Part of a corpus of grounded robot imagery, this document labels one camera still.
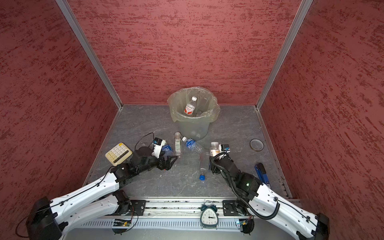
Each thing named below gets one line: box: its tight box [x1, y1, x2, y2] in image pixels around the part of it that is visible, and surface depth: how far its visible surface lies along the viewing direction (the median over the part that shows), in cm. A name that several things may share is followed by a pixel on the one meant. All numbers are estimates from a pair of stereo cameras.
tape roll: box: [249, 138, 265, 152], surface depth 100 cm
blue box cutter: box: [254, 162, 271, 188], surface depth 86 cm
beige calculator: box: [105, 142, 133, 166], surface depth 94 cm
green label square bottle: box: [174, 131, 182, 158], surface depth 94 cm
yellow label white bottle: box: [210, 141, 220, 157], surface depth 79 cm
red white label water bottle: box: [184, 96, 198, 116], surface depth 100 cm
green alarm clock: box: [200, 200, 220, 230], surface depth 70 cm
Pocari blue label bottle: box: [181, 136, 203, 154], surface depth 94 cm
